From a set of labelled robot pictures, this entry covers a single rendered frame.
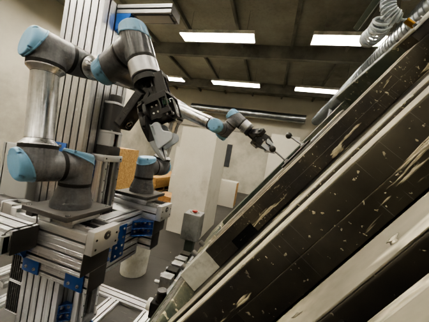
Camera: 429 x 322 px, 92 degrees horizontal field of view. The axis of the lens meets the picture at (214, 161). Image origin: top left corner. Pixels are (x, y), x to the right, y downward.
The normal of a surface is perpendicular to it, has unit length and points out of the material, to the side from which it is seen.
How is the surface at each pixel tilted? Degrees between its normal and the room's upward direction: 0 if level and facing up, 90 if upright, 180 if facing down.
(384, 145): 90
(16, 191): 90
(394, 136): 90
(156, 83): 90
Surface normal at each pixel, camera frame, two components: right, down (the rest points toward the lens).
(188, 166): -0.25, -0.03
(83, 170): 0.87, 0.16
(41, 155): 0.72, 0.00
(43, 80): 0.55, 0.00
